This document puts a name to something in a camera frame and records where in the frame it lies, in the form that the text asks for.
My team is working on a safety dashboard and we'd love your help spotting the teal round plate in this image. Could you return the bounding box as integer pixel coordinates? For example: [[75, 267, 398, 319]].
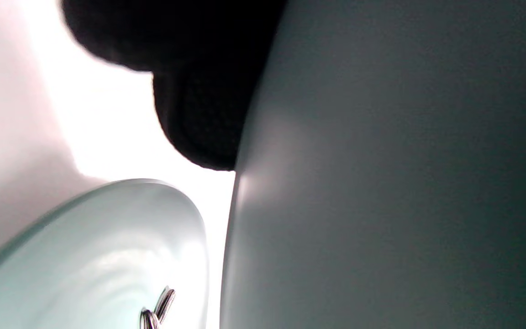
[[0, 178, 210, 329], [220, 0, 526, 329]]

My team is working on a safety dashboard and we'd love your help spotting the person's left hand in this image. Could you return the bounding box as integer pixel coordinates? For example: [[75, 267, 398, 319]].
[[61, 0, 289, 171]]

